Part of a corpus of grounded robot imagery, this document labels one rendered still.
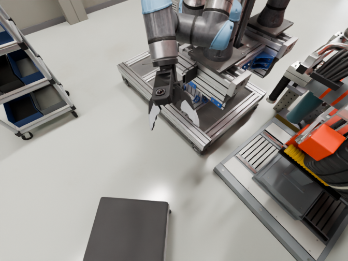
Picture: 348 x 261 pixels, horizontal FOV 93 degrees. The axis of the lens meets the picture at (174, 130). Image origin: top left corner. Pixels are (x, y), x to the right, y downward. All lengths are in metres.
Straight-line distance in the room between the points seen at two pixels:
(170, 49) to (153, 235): 0.87
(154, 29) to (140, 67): 1.45
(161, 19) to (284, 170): 1.23
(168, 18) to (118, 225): 0.95
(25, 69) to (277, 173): 2.03
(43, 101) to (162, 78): 1.61
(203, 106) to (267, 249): 1.13
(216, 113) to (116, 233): 1.11
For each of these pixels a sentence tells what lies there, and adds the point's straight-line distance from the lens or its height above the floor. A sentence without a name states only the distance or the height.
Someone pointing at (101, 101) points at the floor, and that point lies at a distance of 1.97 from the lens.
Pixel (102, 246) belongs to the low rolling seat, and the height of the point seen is 0.34.
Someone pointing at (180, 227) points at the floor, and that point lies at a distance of 1.35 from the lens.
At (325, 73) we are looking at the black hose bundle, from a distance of 0.76.
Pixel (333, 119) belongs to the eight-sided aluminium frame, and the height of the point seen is 0.91.
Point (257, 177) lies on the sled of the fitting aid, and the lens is 1.38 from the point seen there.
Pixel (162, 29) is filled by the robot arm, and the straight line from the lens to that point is 0.47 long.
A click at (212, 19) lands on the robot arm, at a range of 0.54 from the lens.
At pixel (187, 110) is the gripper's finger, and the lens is 0.47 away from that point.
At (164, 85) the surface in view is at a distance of 0.42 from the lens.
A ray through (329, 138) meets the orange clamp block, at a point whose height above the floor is 0.88.
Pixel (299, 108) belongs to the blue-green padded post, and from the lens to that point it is 1.21.
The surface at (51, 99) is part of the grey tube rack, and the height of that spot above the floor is 0.19.
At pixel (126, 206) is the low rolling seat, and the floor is 0.34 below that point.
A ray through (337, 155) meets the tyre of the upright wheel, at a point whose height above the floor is 0.86.
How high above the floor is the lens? 1.35
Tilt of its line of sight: 58 degrees down
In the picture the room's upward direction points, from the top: straight up
